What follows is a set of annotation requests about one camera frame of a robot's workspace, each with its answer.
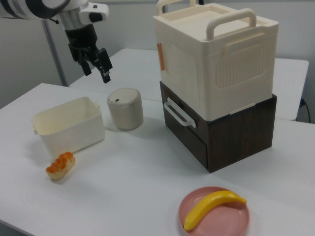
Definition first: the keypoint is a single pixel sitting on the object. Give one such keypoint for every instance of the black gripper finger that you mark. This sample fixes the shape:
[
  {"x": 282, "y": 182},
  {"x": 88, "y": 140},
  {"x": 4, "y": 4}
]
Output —
[
  {"x": 86, "y": 68},
  {"x": 105, "y": 64}
]

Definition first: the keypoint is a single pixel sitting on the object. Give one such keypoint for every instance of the grey metal pole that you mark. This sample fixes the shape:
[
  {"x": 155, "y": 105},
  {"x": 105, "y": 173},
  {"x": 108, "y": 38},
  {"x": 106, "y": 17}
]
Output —
[{"x": 55, "y": 54}]

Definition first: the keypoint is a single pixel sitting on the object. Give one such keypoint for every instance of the dark wooden drawer cabinet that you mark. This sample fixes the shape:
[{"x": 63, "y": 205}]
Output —
[{"x": 233, "y": 142}]

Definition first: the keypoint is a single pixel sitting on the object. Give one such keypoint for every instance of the small beige trash can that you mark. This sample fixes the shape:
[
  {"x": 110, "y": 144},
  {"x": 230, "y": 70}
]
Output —
[{"x": 125, "y": 110}]

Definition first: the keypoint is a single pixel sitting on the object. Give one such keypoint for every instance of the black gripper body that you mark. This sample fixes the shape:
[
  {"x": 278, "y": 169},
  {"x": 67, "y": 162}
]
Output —
[{"x": 82, "y": 41}]

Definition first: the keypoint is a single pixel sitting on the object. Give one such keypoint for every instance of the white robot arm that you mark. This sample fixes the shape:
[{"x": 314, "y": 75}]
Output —
[{"x": 24, "y": 9}]

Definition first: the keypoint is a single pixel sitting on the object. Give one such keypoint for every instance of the white open plastic box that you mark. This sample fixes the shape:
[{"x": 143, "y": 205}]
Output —
[{"x": 73, "y": 135}]

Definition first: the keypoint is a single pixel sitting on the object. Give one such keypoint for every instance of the yellow toy banana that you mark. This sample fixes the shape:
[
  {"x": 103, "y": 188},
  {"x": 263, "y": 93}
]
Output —
[{"x": 209, "y": 204}]

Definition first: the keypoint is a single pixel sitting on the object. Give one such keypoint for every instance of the large cream storage box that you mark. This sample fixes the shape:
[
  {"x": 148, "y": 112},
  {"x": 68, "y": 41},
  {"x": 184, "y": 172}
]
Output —
[{"x": 187, "y": 61}]

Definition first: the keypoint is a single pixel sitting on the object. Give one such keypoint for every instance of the pink plate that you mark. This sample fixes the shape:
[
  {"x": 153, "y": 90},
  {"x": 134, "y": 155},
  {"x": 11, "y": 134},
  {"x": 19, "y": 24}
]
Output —
[{"x": 229, "y": 217}]

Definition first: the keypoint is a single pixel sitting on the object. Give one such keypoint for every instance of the orange glazed toy bread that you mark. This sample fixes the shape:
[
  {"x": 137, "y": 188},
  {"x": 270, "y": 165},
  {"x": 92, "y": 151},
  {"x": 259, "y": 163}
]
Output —
[{"x": 61, "y": 166}]

